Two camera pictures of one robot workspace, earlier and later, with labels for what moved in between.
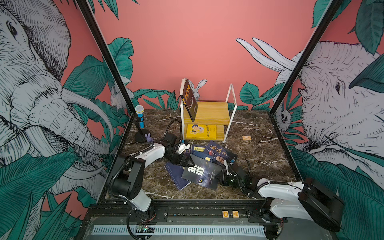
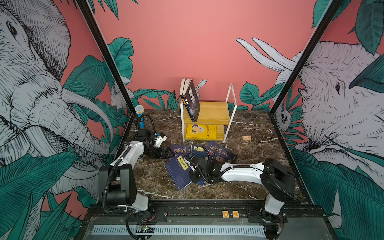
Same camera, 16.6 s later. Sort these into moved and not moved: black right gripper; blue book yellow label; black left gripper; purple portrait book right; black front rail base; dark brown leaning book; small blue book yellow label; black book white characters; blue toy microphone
Moved: black book white characters; black left gripper; black right gripper
Not moved: blue book yellow label; dark brown leaning book; purple portrait book right; blue toy microphone; black front rail base; small blue book yellow label
